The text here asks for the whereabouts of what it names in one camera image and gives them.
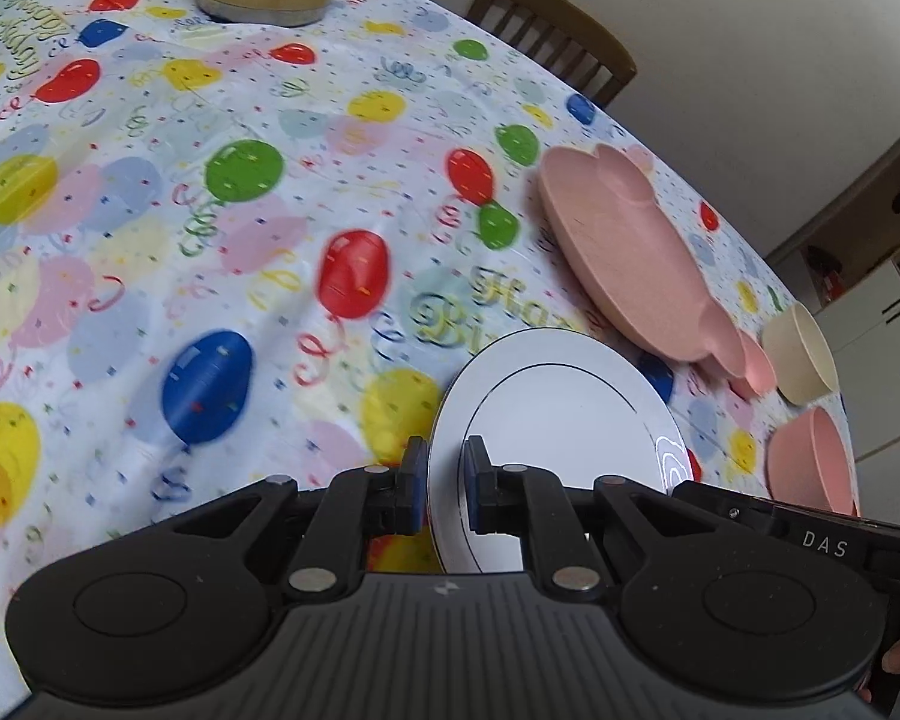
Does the pink mouse-shaped plate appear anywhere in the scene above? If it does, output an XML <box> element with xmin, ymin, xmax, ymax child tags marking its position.
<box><xmin>535</xmin><ymin>142</ymin><xmax>748</xmax><ymax>380</ymax></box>

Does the small pink heart bowl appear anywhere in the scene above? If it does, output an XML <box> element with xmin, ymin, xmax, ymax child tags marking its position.
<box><xmin>730</xmin><ymin>330</ymin><xmax>779</xmax><ymax>400</ymax></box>

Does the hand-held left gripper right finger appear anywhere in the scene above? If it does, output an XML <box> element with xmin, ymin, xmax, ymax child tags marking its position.
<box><xmin>460</xmin><ymin>435</ymin><xmax>695</xmax><ymax>602</ymax></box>

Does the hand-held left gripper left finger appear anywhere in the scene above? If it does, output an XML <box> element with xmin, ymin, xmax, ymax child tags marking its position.
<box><xmin>172</xmin><ymin>435</ymin><xmax>429</xmax><ymax>604</ymax></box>

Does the white round plate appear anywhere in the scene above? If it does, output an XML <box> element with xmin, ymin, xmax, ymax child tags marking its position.
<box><xmin>427</xmin><ymin>328</ymin><xmax>703</xmax><ymax>575</ymax></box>

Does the wooden chair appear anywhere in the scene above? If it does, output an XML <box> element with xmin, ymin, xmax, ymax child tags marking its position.
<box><xmin>465</xmin><ymin>0</ymin><xmax>638</xmax><ymax>110</ymax></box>

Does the white cabinet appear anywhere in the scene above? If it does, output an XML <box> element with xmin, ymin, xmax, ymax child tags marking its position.
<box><xmin>813</xmin><ymin>255</ymin><xmax>900</xmax><ymax>467</ymax></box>

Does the balloon print tablecloth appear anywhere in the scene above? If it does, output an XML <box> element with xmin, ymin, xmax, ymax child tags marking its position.
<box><xmin>0</xmin><ymin>0</ymin><xmax>865</xmax><ymax>695</ymax></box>

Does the cream bowl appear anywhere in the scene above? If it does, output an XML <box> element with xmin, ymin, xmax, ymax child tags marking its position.
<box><xmin>762</xmin><ymin>302</ymin><xmax>839</xmax><ymax>407</ymax></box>

